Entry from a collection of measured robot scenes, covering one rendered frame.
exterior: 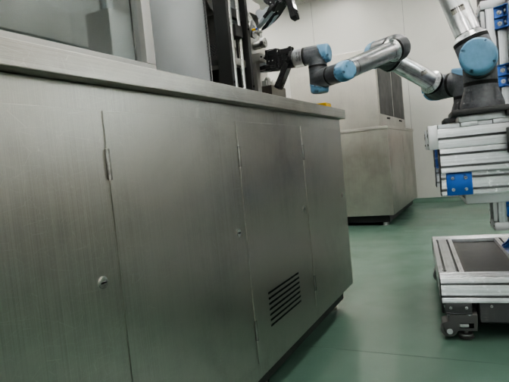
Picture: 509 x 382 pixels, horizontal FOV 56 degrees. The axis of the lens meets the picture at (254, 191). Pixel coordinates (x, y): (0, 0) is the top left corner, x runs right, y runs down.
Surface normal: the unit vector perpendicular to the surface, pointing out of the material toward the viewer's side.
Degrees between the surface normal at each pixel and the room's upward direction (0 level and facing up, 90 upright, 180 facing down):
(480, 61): 97
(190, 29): 90
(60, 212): 90
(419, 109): 90
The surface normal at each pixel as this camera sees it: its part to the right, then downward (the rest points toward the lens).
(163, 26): -0.44, 0.09
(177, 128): 0.89, -0.06
